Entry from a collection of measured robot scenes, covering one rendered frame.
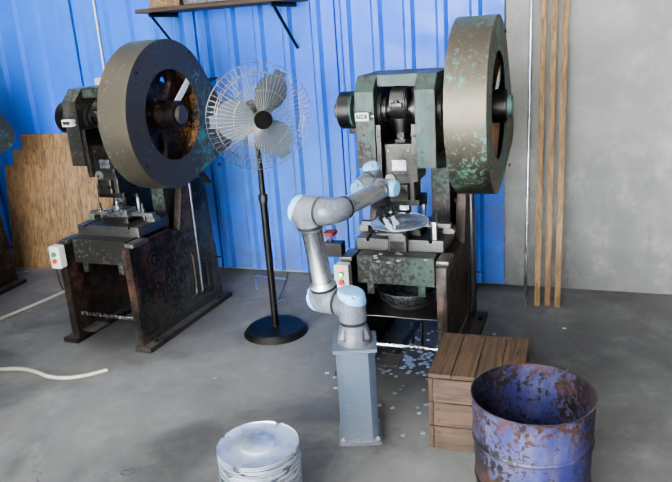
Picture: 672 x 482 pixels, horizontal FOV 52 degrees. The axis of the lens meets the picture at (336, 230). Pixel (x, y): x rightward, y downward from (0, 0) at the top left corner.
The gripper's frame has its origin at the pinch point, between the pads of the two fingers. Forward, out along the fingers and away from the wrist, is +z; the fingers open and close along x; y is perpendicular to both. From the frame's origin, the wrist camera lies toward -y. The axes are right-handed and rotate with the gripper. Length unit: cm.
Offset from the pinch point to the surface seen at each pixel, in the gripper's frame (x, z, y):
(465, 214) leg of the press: 50, 23, -14
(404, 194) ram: 15.9, -8.7, -7.0
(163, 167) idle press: -68, -51, -105
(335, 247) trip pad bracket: -22.3, 4.0, -22.1
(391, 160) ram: 19.6, -24.3, -15.2
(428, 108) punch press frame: 38, -45, 3
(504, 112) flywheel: 62, -33, 24
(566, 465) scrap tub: -31, 39, 130
